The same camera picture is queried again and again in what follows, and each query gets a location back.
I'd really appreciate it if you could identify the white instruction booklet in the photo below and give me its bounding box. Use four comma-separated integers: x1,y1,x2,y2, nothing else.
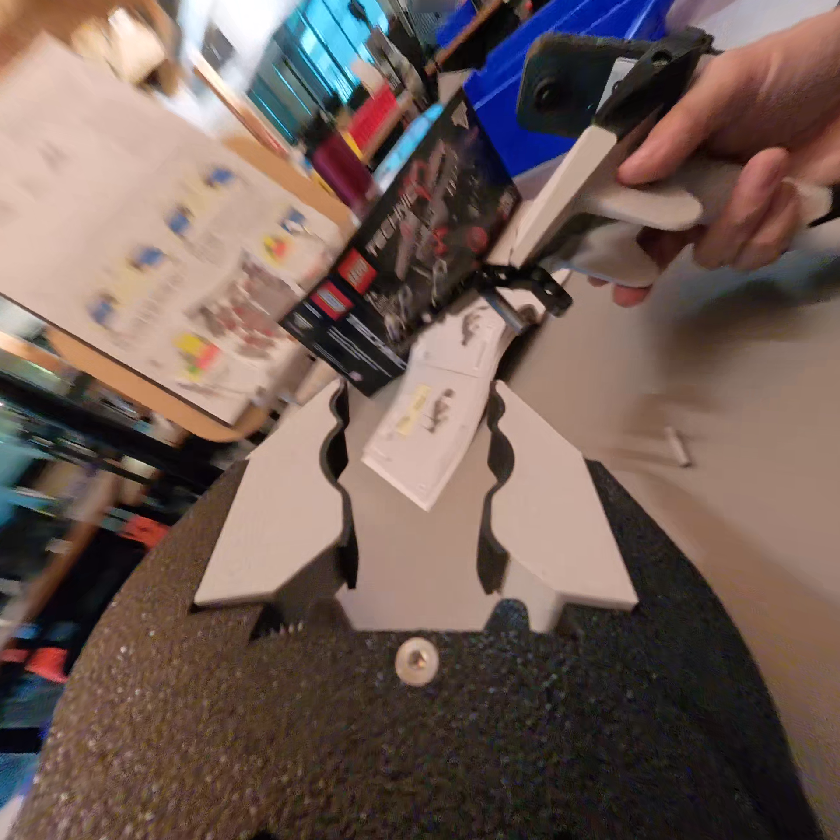
361,298,519,513

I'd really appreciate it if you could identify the blue plastic bin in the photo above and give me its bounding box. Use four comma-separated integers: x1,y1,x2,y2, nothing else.
436,0,680,179

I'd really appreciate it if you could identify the person's right hand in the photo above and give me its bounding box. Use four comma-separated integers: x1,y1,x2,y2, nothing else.
587,7,840,308

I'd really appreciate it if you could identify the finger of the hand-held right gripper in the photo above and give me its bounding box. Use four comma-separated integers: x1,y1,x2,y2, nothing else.
511,126,619,271
554,226,659,290

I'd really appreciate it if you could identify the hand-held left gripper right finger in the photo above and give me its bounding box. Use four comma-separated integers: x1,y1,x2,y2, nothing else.
474,379,641,636

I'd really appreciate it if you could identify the black toy brick box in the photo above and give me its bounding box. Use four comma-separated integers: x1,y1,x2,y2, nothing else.
279,92,522,398

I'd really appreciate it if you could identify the black toy brick assembly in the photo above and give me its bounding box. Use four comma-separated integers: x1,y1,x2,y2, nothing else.
476,262,573,332

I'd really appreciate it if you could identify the small grey toy pin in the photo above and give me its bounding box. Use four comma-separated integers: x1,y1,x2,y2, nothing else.
661,425,694,469

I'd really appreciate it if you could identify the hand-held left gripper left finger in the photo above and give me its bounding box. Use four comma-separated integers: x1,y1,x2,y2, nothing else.
193,377,361,608

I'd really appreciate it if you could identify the dark red container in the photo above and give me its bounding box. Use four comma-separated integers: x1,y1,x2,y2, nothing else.
314,130,380,206

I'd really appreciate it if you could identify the printed instruction sheet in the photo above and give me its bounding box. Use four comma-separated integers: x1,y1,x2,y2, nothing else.
0,33,343,424

